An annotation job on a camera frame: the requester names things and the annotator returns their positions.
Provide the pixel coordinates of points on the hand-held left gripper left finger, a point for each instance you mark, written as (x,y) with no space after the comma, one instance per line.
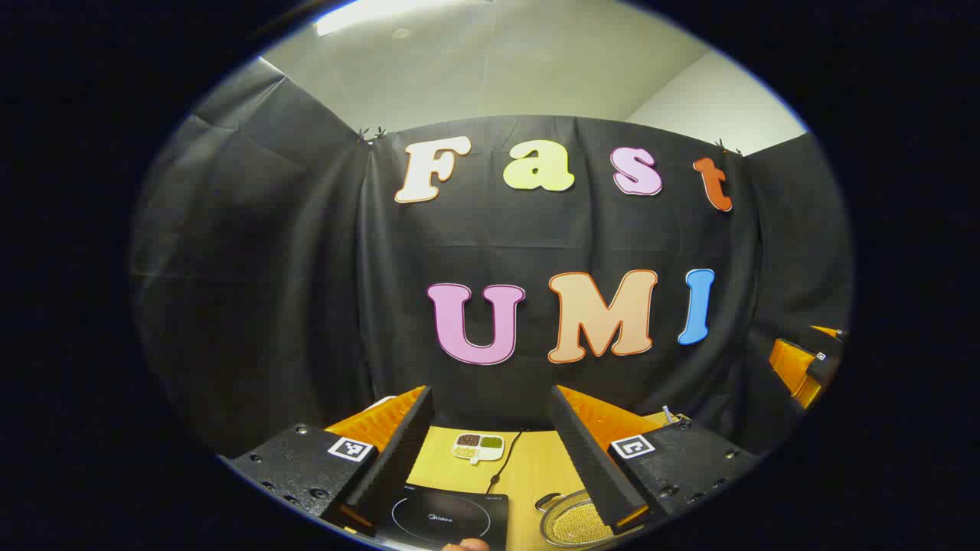
(398,459)

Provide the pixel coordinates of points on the stainless steel pot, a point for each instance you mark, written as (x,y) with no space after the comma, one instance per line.
(547,528)

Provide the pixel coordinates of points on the white divided bean dish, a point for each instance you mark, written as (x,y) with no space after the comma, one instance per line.
(478,448)

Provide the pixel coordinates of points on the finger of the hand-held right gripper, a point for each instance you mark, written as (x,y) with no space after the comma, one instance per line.
(831,334)
(792,367)

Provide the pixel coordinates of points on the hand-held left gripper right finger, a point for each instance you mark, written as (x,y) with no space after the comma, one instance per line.
(586,459)

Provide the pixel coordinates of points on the black backdrop cloth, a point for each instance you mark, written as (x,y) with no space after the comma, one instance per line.
(306,268)

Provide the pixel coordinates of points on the small black clip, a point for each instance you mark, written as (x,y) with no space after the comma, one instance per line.
(372,135)

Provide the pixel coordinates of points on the black induction cooktop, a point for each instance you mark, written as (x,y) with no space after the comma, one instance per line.
(475,516)

